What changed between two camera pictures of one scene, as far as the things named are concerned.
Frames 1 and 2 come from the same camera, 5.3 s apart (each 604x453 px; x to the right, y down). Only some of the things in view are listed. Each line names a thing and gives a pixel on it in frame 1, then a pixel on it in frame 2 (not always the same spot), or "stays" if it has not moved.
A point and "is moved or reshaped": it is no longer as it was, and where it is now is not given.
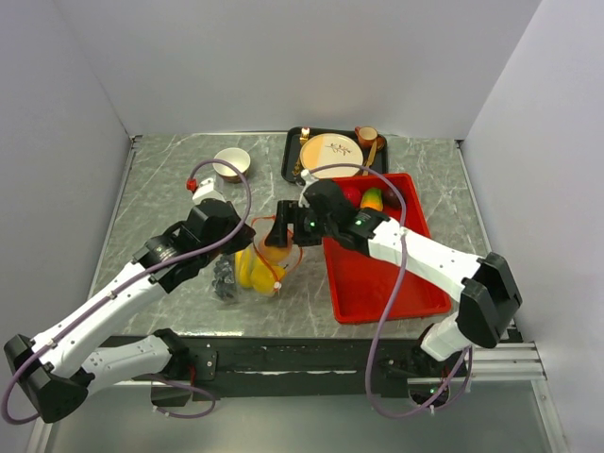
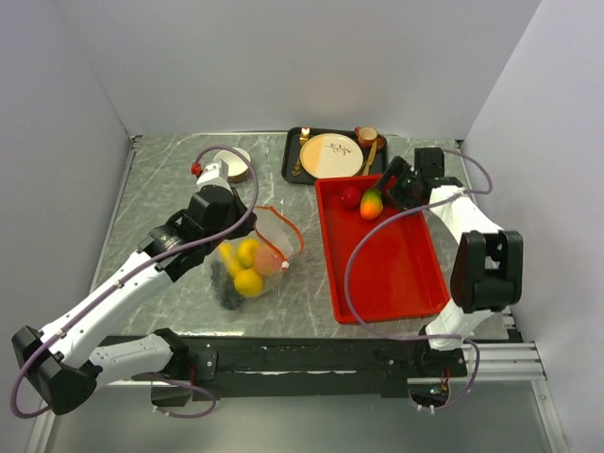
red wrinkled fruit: [353, 194] stays
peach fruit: [276, 255] is moved or reshaped
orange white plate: [328, 149] stays
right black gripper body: [315, 228] -> [403, 191]
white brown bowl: [238, 158] stays
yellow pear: [262, 279] -> [248, 283]
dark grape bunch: [224, 276] is moved or reshaped
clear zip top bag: [257, 271] stays
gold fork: [304, 136] stays
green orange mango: [373, 198] stays
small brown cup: [366, 136] stays
